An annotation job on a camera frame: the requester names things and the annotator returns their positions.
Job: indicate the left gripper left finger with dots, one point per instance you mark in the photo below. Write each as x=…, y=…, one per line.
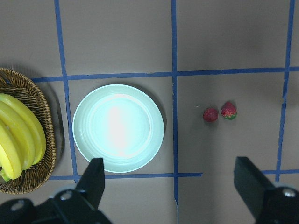
x=92, y=183

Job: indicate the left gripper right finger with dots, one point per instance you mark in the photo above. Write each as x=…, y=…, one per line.
x=252, y=185

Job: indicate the red strawberry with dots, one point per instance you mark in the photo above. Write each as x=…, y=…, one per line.
x=228, y=111
x=210, y=115

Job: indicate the pale green plate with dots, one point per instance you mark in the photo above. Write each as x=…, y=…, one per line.
x=120, y=124

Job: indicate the yellow banana bunch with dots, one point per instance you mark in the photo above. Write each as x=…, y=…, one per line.
x=22, y=138

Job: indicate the brown wicker basket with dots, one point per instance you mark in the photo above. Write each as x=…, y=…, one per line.
x=24, y=89

